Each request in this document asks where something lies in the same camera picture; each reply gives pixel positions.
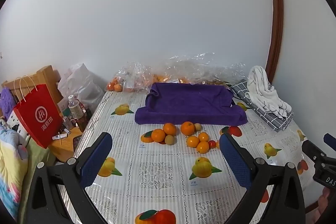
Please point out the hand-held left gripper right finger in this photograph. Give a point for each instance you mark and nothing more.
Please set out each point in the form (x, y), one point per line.
(235, 161)

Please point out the grey checked cloth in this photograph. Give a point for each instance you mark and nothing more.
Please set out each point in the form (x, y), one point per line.
(273, 119)

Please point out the clear plastic bag of oranges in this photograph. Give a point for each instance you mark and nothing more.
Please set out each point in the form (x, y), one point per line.
(131, 77)

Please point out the fruit print tablecloth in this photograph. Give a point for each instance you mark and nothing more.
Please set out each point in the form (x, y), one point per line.
(157, 174)

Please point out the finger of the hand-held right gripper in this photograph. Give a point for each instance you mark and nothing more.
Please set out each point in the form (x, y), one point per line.
(311, 149)
(330, 138)

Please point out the brown wooden door frame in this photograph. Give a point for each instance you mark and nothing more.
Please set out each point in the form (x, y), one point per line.
(277, 16)

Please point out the wooden nightstand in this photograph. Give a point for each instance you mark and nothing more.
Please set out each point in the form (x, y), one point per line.
(65, 148)

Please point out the clear plastic bottle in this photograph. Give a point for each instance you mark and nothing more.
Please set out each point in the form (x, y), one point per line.
(74, 109)

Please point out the dark bottle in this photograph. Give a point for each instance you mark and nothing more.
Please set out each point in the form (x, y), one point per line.
(83, 121)

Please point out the white box with black print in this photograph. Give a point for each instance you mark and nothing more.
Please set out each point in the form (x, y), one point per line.
(15, 124)

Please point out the crinkled clear plastic bag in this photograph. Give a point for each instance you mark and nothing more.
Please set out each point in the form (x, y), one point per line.
(194, 66)

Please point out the small orange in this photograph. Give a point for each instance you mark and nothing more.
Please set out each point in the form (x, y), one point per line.
(158, 135)
(169, 129)
(203, 137)
(217, 144)
(193, 141)
(203, 147)
(187, 128)

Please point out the white tube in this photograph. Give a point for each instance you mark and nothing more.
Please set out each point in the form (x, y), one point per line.
(60, 136)

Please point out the colourful printed blanket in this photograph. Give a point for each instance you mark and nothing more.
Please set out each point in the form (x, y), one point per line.
(11, 161)

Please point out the person's right hand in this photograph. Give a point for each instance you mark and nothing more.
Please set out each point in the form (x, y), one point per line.
(326, 203)

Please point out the white plastic bag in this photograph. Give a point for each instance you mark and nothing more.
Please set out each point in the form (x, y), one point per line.
(84, 87)

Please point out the purple fuzzy cloth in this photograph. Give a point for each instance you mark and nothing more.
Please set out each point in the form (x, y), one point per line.
(6, 103)

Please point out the small red fruit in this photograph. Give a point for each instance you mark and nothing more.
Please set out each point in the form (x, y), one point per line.
(212, 144)

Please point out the red paper bag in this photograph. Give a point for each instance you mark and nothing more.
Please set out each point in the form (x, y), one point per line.
(39, 119)

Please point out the purple towel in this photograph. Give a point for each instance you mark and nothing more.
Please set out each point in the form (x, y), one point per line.
(189, 103)

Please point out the small green-brown fruit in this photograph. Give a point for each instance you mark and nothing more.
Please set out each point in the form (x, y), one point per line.
(170, 140)
(198, 127)

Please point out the white striped towel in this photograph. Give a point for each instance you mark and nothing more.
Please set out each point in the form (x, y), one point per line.
(265, 92)

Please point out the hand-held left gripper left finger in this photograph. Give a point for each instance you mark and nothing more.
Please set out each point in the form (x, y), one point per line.
(95, 158)

